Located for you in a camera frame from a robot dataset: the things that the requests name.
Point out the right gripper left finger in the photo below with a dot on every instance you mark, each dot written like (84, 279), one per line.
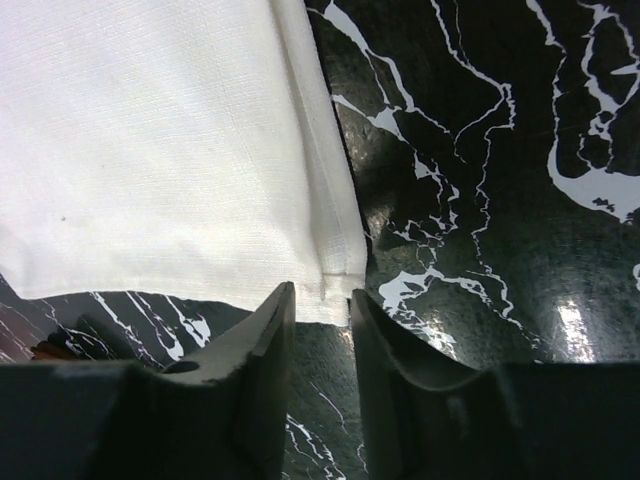
(220, 413)

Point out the brown folded cloth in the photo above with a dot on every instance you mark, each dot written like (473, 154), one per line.
(45, 351)

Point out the white cloth napkin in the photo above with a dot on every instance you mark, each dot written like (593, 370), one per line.
(181, 148)

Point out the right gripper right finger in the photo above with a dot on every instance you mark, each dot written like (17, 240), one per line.
(424, 415)

